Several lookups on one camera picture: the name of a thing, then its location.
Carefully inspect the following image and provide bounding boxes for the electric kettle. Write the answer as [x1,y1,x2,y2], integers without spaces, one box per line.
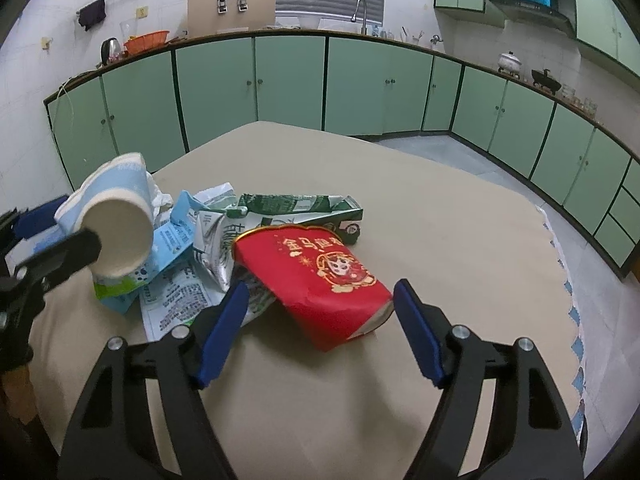
[100,37,126,67]

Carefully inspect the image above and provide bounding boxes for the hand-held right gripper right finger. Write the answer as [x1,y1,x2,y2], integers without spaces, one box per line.
[392,278,585,480]

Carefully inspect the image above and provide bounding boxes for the light blue carton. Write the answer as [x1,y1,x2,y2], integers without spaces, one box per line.
[92,190,201,316]

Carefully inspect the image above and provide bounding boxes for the beige tablecloth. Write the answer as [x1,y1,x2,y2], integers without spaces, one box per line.
[20,121,588,480]

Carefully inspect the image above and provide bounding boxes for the black range hood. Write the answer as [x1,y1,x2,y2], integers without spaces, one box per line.
[487,0,576,36]

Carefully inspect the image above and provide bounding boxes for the wooden board with metal clamp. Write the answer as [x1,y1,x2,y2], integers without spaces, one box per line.
[187,0,278,40]

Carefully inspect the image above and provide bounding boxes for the long dark green carton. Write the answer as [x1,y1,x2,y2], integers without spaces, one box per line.
[235,192,363,246]

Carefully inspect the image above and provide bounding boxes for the white printed carton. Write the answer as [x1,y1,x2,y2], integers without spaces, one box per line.
[139,255,273,342]

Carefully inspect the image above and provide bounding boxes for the blue white paper cup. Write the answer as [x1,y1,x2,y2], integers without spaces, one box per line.
[54,152,156,278]

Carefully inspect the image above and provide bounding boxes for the metal faucet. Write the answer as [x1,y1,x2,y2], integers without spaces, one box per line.
[350,0,370,36]

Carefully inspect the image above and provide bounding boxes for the orange basket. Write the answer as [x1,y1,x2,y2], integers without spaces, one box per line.
[122,30,171,57]

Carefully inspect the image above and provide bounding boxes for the green base cabinets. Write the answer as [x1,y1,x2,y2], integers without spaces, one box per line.
[44,29,640,281]

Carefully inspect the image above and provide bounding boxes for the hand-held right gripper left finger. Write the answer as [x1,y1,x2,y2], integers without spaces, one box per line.
[59,280,250,480]

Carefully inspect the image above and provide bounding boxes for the white pot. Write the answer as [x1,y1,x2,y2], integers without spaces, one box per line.
[496,50,523,75]

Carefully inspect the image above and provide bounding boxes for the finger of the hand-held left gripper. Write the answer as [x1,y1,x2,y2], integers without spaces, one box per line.
[15,228,103,292]
[0,197,71,261]

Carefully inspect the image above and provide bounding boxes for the black wok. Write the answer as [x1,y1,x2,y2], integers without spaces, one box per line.
[530,67,561,95]

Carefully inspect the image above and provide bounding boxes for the dark towel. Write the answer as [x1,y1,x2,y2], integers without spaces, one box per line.
[77,0,107,32]

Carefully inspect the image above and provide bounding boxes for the red paper carton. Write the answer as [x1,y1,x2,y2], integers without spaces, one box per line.
[232,225,394,353]

